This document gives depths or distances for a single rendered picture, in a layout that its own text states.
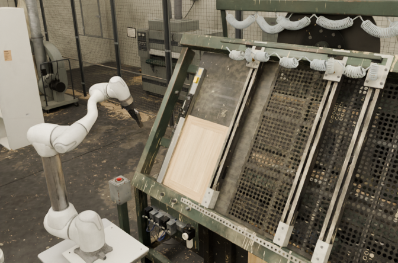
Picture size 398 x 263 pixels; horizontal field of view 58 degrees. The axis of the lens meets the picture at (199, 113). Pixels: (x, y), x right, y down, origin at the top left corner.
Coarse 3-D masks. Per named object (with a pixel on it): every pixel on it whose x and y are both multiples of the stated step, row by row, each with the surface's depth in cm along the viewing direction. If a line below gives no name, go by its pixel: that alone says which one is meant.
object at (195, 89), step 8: (200, 80) 279; (192, 88) 280; (192, 104) 279; (184, 120) 276; (176, 128) 278; (176, 136) 276; (176, 144) 275; (168, 152) 276; (168, 160) 274; (160, 176) 274
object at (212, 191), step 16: (256, 64) 241; (256, 80) 247; (240, 96) 247; (240, 112) 243; (240, 128) 246; (224, 144) 244; (224, 160) 240; (224, 176) 244; (208, 192) 240; (208, 208) 238
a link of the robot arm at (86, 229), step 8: (80, 216) 213; (88, 216) 214; (96, 216) 215; (72, 224) 215; (80, 224) 211; (88, 224) 210; (96, 224) 213; (72, 232) 214; (80, 232) 211; (88, 232) 210; (96, 232) 213; (80, 240) 213; (88, 240) 212; (96, 240) 214; (104, 240) 222; (80, 248) 218; (88, 248) 214; (96, 248) 216
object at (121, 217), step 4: (124, 204) 278; (120, 208) 277; (124, 208) 278; (120, 212) 278; (124, 212) 279; (120, 216) 280; (124, 216) 280; (128, 216) 283; (120, 220) 282; (124, 220) 281; (128, 220) 284; (120, 224) 284; (124, 224) 282; (128, 224) 285; (120, 228) 286; (124, 228) 283; (128, 228) 286; (128, 232) 287
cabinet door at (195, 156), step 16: (192, 128) 272; (208, 128) 262; (224, 128) 254; (192, 144) 267; (208, 144) 258; (176, 160) 272; (192, 160) 263; (208, 160) 254; (176, 176) 268; (192, 176) 259; (208, 176) 250; (192, 192) 254
